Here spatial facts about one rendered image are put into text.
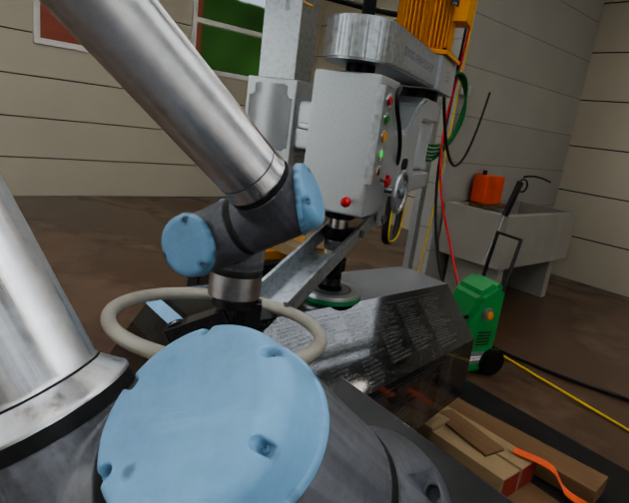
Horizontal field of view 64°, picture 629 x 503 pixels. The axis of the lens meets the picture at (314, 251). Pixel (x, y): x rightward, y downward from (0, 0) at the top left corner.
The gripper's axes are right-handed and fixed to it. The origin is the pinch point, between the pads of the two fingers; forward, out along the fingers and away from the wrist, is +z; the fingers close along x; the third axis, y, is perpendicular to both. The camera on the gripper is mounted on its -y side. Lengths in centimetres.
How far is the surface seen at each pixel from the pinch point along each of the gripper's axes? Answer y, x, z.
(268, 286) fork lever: 11, 51, -8
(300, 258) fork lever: 20, 67, -13
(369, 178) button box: 36, 61, -41
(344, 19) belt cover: 22, 65, -83
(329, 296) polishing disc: 32, 69, -1
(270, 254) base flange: 15, 145, 4
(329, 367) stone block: 32, 52, 15
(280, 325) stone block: 16, 54, 4
